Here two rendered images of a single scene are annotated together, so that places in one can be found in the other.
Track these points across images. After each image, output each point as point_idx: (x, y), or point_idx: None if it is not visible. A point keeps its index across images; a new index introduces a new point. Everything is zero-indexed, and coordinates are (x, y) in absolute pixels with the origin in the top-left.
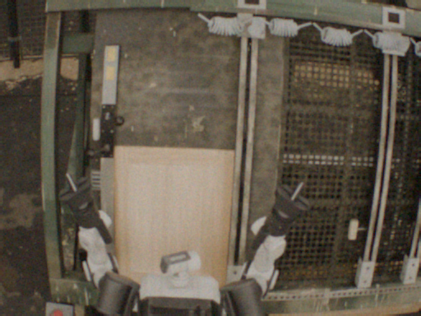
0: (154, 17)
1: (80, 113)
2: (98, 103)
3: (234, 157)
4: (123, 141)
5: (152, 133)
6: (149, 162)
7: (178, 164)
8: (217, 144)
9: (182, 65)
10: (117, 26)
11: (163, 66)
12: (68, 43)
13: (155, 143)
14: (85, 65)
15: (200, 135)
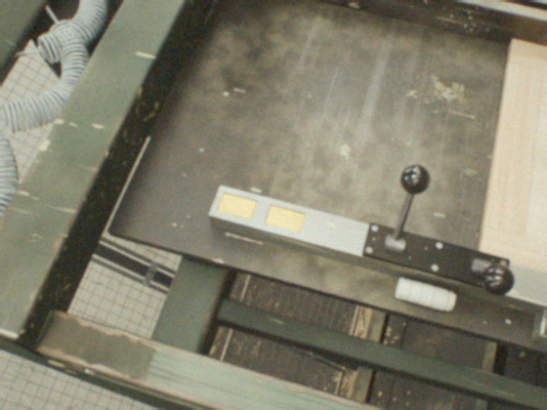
0: (188, 117)
1: (375, 351)
2: (357, 280)
3: (527, 29)
4: (469, 242)
5: (457, 176)
6: (525, 191)
7: (533, 135)
8: (495, 68)
9: (315, 89)
10: (175, 195)
11: (306, 123)
12: (172, 334)
13: (482, 175)
14: (251, 308)
15: (473, 92)
